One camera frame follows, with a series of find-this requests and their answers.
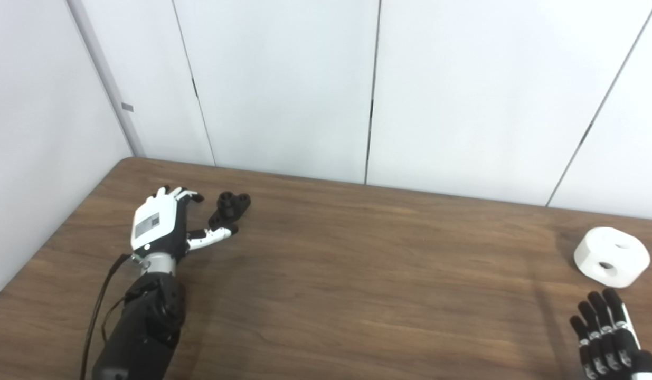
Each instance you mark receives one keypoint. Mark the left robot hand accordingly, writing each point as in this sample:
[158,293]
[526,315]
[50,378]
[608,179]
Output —
[154,224]

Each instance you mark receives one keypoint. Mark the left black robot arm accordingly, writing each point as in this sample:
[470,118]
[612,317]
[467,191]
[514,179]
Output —
[143,327]

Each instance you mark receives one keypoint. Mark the round white piece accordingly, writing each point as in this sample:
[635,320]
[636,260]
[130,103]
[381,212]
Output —
[600,248]

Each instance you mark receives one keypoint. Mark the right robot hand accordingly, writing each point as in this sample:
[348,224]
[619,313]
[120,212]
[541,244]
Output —
[613,348]

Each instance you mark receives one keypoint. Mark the black holder part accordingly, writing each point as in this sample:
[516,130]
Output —
[228,208]

